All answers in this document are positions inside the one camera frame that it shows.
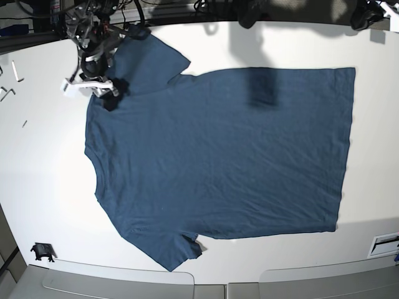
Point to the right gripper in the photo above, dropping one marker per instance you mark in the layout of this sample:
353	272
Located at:
94	68

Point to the blue T-shirt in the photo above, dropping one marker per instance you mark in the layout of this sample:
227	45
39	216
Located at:
229	154

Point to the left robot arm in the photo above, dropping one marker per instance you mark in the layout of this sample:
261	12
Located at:
367	13

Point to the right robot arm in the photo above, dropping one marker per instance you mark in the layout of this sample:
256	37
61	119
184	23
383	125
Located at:
97	40

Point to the long silver hex key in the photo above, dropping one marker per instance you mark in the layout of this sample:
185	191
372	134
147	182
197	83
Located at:
16	74

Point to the silver hex key pair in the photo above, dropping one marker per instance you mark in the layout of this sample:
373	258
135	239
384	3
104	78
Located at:
6	92

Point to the blue box in background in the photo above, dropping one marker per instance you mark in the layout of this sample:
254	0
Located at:
14	30

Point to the black plastic clip part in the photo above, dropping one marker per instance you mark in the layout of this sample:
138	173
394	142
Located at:
43	250

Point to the right grey chair back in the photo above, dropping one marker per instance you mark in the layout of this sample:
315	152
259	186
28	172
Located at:
374	278

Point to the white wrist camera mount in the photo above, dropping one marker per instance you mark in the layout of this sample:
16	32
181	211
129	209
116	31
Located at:
99	89

